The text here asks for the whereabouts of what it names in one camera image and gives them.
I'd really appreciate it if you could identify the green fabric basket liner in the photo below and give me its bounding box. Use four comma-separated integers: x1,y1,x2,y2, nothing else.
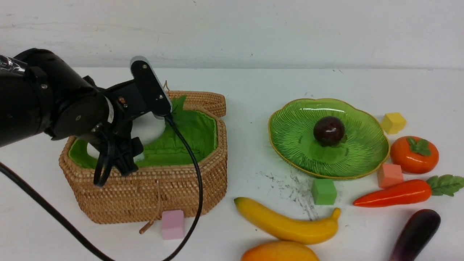
68,95,219,169

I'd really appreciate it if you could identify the purple toy eggplant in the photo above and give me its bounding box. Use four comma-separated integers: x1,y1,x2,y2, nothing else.
389,209,441,261

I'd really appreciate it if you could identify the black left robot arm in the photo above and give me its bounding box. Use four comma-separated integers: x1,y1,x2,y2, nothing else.
0,48,144,182

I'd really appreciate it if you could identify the orange toy persimmon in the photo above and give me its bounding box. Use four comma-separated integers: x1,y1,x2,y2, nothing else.
390,136,439,174

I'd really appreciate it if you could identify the green ribbed glass plate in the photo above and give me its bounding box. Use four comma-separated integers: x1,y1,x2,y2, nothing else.
268,99,390,179

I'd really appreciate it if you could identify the yellow toy banana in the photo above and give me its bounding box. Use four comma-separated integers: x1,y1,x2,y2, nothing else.
234,197,341,245

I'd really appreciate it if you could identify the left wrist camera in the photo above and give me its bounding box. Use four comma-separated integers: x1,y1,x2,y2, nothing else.
130,56,173,121

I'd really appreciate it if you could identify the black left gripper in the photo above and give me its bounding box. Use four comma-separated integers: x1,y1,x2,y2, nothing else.
82,76,145,178

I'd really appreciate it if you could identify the white toy radish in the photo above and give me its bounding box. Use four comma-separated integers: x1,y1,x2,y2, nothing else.
87,113,166,162

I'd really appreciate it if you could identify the orange toy mango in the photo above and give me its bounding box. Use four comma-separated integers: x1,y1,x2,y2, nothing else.
241,241,319,261

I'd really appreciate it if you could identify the orange toy carrot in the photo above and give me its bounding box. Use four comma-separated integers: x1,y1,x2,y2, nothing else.
352,174,464,208

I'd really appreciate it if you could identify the green foam cube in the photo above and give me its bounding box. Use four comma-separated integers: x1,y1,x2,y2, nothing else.
311,179,337,206

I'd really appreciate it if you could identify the pink foam cube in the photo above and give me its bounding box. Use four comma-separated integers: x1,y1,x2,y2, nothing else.
161,210,185,241

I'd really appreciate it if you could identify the woven rattan basket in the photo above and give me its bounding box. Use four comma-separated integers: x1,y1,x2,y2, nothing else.
59,107,228,224

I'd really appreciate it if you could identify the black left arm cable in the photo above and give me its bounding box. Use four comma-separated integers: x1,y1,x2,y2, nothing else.
0,115,204,261

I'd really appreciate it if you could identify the yellow foam cube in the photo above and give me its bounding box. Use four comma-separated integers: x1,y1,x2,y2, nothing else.
381,112,407,135

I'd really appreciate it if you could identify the salmon foam cube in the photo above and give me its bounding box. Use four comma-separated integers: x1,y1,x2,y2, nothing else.
377,163,404,189

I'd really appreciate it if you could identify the purple toy mangosteen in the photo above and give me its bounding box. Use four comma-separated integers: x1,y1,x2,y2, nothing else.
313,116,346,147

